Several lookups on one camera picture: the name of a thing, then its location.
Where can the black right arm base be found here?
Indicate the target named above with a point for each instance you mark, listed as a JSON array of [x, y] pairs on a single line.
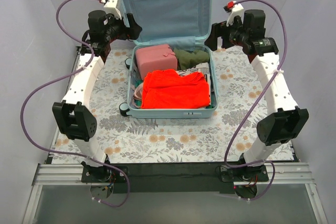
[[244, 174]]

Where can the bright orange shorts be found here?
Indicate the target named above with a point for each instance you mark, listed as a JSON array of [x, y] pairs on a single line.
[[165, 89]]

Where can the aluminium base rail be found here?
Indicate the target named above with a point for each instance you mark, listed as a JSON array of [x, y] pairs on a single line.
[[174, 193]]

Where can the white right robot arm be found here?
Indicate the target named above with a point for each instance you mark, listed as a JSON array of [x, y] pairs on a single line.
[[284, 120]]

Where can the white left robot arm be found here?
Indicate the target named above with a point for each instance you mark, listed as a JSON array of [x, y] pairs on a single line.
[[72, 114]]

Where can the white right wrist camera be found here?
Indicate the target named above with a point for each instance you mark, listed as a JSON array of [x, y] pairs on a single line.
[[233, 9]]

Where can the newspaper print garment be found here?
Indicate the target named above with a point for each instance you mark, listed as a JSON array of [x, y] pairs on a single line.
[[203, 68]]

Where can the floral patterned table mat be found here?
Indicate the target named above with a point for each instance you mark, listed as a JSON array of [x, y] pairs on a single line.
[[130, 140]]

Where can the pink toiletry case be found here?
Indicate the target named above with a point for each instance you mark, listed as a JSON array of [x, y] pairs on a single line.
[[152, 58]]

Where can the light blue suitcase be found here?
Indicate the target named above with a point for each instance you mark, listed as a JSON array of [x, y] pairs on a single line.
[[182, 24]]

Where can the beige pink bra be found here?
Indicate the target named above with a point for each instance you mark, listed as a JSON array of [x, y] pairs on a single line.
[[137, 96]]

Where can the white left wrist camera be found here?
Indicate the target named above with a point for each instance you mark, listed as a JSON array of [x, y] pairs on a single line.
[[112, 7]]

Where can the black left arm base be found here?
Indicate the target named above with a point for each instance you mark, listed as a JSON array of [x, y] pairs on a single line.
[[101, 174]]

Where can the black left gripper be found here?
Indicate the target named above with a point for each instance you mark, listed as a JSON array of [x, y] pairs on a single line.
[[126, 25]]

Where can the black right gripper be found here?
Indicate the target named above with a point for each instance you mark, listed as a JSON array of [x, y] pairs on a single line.
[[221, 33]]

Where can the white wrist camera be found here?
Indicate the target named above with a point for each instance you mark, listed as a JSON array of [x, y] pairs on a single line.
[[233, 9], [112, 7]]

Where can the olive green shirt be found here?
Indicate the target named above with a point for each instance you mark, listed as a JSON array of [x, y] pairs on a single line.
[[186, 59]]

